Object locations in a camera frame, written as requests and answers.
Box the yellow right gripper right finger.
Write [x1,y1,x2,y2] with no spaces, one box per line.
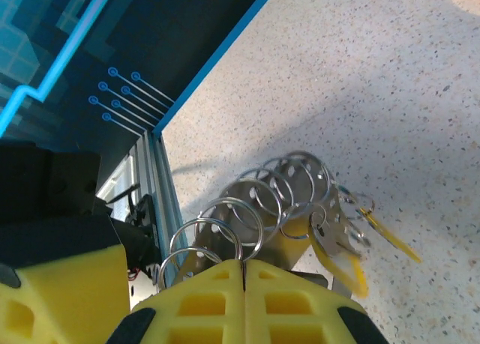
[243,259,389,344]

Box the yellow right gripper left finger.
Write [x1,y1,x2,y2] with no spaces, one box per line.
[106,259,245,344]

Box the metal keyring chain with keys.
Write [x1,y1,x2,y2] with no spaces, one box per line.
[155,150,376,300]

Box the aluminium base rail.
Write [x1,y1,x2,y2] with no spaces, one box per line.
[127,128,188,296]

